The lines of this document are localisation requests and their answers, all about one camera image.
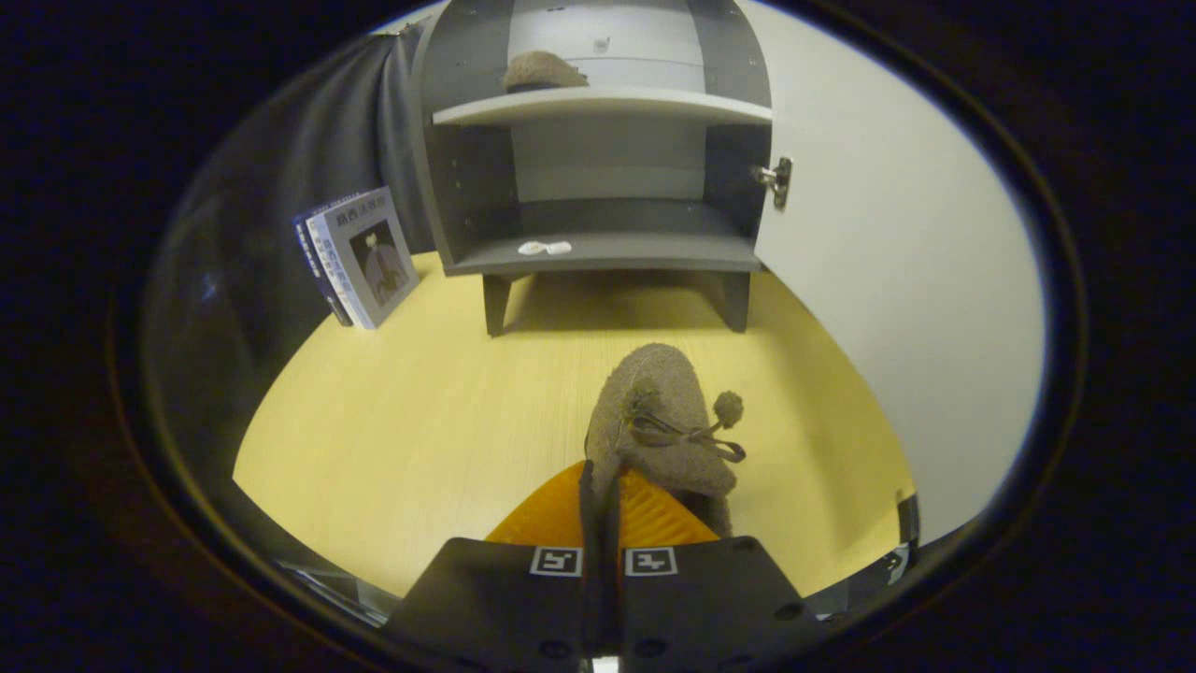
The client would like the small black object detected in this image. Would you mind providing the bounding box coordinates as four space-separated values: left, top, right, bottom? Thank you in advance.
895 488 923 548

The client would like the metal door hinge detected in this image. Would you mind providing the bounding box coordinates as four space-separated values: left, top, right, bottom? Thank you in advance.
750 156 794 211

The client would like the black backdrop cloth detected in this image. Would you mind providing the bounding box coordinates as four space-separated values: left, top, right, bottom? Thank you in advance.
140 23 445 571

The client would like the grey cover book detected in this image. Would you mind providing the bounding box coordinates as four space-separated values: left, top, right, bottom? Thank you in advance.
306 186 420 331

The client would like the blue spine book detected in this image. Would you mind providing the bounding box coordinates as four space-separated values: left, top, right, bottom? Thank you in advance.
291 213 349 326
299 208 361 328

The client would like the brown fuzzy shoe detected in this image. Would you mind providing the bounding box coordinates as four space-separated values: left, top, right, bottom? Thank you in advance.
502 50 591 94
584 342 748 540

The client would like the cabinet shelf board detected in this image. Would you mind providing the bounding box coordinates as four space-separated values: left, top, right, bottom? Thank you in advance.
432 86 775 128

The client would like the grey shoe cabinet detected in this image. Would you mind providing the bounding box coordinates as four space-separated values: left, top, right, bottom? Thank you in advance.
409 0 776 337

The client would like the white shoe cabinet door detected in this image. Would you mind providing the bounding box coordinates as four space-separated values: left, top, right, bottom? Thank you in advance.
738 0 1047 548

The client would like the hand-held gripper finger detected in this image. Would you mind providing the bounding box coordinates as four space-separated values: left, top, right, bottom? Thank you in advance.
383 458 604 673
603 467 825 673

